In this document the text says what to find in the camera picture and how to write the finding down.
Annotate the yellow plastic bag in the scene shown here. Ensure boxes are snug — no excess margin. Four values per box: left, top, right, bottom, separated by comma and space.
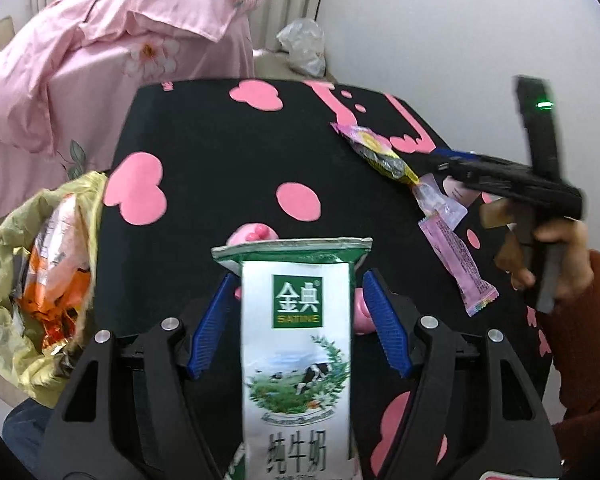
0, 171, 106, 408

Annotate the black pink patterned tablecloth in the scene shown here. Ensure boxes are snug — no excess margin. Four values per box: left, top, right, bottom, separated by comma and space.
92, 78, 553, 480

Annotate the person's right forearm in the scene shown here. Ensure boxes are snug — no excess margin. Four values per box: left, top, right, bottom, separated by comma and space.
530, 250, 600, 480

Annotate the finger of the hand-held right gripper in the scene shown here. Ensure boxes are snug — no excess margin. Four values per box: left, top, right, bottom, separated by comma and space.
420, 149, 486, 191

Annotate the white plastic bag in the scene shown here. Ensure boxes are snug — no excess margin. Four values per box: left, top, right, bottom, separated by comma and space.
276, 17, 327, 77

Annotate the pink floral quilt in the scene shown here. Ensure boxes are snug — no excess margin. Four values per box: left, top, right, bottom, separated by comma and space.
0, 0, 262, 226

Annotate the yellow and pink wrapper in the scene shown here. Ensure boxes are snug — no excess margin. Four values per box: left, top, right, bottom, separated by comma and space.
330, 122, 421, 184

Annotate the beige padded bench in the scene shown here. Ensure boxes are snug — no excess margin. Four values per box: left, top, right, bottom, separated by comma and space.
252, 47, 336, 82

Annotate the white milk carton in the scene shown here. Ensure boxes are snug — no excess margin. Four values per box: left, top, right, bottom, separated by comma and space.
211, 236, 373, 480

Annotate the orange snack packet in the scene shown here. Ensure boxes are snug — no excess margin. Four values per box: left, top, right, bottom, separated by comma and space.
17, 195, 93, 356

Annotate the translucent pink wrapper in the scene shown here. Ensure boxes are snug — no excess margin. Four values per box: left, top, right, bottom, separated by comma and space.
412, 174, 467, 225

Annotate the person's right hand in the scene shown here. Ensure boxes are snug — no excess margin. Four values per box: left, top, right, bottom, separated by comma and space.
495, 217, 593, 296

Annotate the person's jeans leg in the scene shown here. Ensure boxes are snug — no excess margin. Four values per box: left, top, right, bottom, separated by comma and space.
2, 397, 56, 480

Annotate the long pink wrapper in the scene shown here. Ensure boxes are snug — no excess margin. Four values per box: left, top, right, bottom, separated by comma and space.
419, 211, 499, 317

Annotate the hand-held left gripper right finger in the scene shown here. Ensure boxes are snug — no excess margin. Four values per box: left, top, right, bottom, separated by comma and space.
362, 267, 563, 480

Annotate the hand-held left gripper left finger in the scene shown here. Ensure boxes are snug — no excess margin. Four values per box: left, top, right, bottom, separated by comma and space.
39, 272, 243, 480

